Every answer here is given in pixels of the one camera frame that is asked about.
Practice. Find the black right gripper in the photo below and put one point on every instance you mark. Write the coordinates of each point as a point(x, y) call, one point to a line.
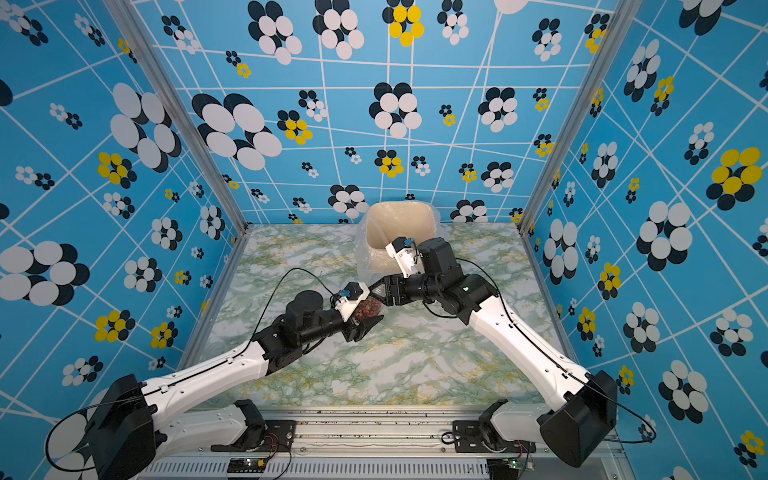
point(391, 283)

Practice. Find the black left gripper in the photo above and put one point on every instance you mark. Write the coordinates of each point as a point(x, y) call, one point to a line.
point(364, 327)

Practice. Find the clear jar with dried flowers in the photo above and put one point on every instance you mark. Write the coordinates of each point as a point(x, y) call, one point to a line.
point(368, 308)

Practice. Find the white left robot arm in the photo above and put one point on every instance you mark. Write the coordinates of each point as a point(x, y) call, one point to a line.
point(137, 422)

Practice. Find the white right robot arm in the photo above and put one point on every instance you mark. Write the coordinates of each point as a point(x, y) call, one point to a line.
point(580, 408)

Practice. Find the clear plastic bin liner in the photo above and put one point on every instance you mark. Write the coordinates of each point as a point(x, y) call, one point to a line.
point(363, 246)

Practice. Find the cream plastic trash bin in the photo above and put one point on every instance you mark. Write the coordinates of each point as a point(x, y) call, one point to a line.
point(396, 228)

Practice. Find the left green circuit board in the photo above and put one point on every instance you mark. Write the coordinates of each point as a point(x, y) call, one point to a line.
point(247, 466)

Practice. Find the green circuit board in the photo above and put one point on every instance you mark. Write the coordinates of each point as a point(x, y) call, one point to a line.
point(506, 469)
point(247, 466)

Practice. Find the right green circuit board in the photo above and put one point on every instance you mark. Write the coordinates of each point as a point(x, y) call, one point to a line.
point(506, 469)

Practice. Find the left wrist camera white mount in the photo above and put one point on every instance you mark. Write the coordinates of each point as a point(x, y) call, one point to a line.
point(349, 298)

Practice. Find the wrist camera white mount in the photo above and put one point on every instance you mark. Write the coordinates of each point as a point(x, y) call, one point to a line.
point(349, 298)
point(405, 253)

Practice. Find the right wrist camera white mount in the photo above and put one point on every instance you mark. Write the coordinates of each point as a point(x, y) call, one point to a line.
point(405, 253)

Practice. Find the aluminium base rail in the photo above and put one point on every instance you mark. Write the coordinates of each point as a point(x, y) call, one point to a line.
point(381, 444)

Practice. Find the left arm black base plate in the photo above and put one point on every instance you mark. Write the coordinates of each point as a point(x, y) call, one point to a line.
point(269, 436)

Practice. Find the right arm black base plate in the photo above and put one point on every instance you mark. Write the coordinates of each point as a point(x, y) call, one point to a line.
point(465, 436)

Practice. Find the aluminium frame post right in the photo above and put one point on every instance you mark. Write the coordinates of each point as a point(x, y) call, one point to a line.
point(621, 21)

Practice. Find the aluminium frame post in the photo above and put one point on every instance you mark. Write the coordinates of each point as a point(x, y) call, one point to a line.
point(127, 20)
point(621, 21)

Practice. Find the aluminium frame post left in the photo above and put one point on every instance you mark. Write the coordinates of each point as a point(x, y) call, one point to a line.
point(127, 20)

